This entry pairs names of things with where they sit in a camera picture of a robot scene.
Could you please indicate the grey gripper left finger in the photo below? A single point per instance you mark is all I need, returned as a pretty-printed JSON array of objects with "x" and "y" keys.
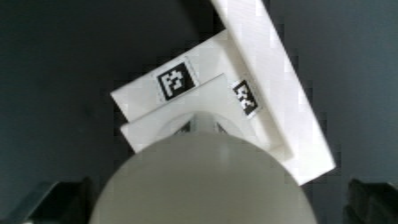
[{"x": 58, "y": 204}]

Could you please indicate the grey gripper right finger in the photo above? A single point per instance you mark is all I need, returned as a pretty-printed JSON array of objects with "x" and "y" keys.
[{"x": 372, "y": 207}]

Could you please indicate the white lamp bulb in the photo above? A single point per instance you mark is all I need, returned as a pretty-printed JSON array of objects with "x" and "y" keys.
[{"x": 203, "y": 179}]

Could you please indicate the white lamp base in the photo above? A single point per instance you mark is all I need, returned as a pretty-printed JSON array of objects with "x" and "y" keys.
[{"x": 200, "y": 84}]

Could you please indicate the white right rail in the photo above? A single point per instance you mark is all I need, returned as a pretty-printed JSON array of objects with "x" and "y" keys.
[{"x": 251, "y": 29}]

